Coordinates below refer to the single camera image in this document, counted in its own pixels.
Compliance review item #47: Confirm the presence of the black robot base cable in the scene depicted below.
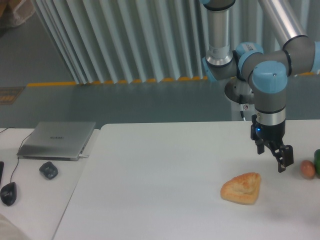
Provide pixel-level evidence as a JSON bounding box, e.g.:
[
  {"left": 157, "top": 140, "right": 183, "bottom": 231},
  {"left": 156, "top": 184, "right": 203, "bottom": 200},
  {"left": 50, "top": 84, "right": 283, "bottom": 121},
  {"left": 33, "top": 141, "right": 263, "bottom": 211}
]
[{"left": 238, "top": 94, "right": 247, "bottom": 122}]

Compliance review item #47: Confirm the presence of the golden triangular bread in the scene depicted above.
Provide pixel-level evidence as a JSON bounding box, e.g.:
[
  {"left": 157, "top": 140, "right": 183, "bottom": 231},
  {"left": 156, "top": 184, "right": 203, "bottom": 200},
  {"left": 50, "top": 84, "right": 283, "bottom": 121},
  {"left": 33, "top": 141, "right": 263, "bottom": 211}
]
[{"left": 220, "top": 172, "right": 261, "bottom": 205}]

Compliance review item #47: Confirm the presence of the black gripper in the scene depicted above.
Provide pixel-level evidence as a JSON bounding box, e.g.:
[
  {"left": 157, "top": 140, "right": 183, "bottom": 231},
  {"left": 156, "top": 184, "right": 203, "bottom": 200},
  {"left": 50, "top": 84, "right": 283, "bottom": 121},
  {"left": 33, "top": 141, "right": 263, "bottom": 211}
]
[{"left": 250, "top": 114, "right": 294, "bottom": 173}]

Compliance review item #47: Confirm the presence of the black mouse cable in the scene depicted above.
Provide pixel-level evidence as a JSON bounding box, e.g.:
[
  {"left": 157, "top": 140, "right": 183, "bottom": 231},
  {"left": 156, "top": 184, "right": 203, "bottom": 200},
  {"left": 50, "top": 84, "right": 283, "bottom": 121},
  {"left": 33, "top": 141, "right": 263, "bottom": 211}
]
[{"left": 0, "top": 127, "right": 35, "bottom": 184}]

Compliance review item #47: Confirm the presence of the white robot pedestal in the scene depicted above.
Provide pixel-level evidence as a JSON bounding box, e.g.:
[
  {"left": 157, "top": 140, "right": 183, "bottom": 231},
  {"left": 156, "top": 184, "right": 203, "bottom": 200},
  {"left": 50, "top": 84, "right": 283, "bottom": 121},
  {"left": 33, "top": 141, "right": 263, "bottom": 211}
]
[{"left": 224, "top": 77, "right": 255, "bottom": 121}]

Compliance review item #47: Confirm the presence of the white folding partition screen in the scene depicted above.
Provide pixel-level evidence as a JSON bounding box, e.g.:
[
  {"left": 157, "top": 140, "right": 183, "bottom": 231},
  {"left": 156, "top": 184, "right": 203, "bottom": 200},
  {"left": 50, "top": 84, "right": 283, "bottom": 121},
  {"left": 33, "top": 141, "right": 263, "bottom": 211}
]
[{"left": 30, "top": 0, "right": 320, "bottom": 85}]

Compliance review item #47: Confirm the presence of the green vegetable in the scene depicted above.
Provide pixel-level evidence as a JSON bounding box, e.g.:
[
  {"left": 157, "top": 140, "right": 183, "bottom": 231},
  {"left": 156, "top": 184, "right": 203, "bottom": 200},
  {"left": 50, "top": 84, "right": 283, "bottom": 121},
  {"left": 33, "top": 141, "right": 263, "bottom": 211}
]
[{"left": 313, "top": 149, "right": 320, "bottom": 176}]

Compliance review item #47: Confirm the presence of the black keyboard edge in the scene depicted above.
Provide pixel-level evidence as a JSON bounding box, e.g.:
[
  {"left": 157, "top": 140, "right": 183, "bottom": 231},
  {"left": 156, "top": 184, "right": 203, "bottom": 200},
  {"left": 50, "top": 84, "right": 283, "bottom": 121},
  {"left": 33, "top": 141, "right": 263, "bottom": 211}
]
[{"left": 0, "top": 161, "right": 4, "bottom": 185}]

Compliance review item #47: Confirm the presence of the brown egg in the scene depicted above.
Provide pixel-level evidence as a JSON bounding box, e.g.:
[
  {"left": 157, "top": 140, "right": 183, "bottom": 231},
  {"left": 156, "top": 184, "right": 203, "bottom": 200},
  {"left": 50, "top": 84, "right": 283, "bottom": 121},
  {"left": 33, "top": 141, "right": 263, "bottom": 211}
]
[{"left": 300, "top": 160, "right": 316, "bottom": 179}]

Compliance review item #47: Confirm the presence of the black computer mouse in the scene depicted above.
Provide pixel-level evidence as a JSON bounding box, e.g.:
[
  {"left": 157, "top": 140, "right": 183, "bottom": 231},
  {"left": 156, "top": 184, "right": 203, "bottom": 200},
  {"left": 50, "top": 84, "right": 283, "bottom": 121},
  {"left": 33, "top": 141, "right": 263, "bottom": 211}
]
[{"left": 0, "top": 182, "right": 17, "bottom": 207}]

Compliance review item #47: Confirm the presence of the silver closed laptop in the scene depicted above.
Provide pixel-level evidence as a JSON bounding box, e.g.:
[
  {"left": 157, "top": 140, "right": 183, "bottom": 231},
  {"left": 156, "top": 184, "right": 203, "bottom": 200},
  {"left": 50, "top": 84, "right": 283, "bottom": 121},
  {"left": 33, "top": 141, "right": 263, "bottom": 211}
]
[{"left": 17, "top": 121, "right": 96, "bottom": 161}]

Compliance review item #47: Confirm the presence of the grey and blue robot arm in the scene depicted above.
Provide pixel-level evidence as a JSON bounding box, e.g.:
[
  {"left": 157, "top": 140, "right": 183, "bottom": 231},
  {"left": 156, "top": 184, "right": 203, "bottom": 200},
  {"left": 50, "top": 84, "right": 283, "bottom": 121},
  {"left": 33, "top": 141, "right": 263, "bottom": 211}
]
[{"left": 201, "top": 0, "right": 320, "bottom": 172}]

